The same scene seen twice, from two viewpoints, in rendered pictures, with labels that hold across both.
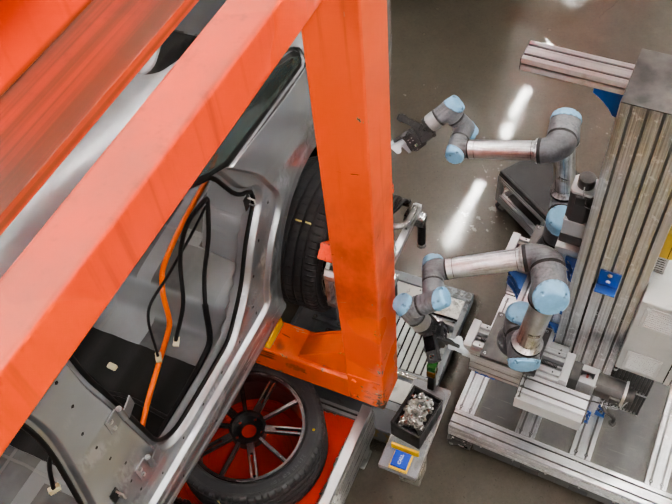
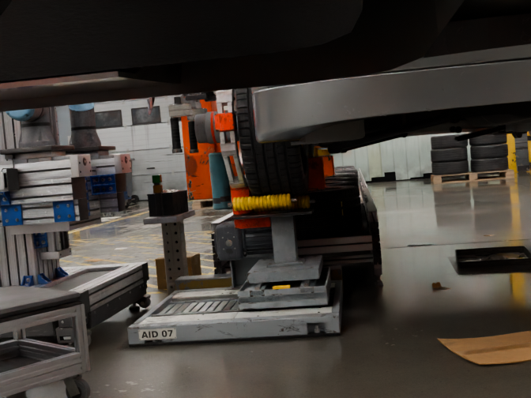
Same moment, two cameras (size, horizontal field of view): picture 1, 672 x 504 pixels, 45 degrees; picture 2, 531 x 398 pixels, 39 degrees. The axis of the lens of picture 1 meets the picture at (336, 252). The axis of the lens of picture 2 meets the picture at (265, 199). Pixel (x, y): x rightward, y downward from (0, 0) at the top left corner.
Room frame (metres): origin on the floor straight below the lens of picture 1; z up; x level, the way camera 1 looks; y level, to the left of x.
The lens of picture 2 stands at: (5.21, -1.26, 0.69)
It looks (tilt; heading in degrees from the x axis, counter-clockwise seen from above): 3 degrees down; 157
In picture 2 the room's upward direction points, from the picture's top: 5 degrees counter-clockwise
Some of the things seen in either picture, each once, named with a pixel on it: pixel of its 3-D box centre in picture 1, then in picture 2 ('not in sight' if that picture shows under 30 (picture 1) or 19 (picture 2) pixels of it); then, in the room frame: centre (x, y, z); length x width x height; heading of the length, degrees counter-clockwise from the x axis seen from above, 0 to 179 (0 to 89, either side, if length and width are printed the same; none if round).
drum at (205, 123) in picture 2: not in sight; (220, 126); (2.10, -0.16, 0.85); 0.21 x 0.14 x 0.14; 61
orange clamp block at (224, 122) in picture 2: not in sight; (225, 122); (2.41, -0.25, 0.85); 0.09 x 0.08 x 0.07; 151
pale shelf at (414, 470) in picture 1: (415, 427); (170, 216); (1.44, -0.24, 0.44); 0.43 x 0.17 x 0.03; 151
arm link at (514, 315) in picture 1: (520, 321); (81, 113); (1.57, -0.66, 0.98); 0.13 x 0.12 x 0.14; 170
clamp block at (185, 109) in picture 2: (415, 217); (180, 110); (2.18, -0.36, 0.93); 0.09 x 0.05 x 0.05; 61
